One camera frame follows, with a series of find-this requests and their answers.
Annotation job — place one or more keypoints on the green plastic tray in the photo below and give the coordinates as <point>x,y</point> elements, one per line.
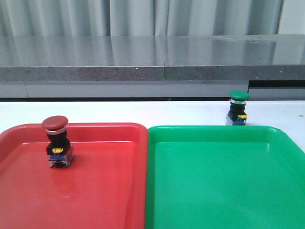
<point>224,177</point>

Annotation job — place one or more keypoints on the red plastic tray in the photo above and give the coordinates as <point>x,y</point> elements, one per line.
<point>103,188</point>

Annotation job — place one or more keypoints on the grey stone counter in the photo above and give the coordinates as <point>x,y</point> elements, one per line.
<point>86,68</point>

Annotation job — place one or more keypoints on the grey curtain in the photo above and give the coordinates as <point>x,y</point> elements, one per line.
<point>139,17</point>

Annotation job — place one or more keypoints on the red mushroom push button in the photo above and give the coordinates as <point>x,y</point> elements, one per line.
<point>59,150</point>

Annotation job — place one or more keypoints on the green mushroom push button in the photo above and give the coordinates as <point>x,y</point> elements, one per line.
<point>236,114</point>

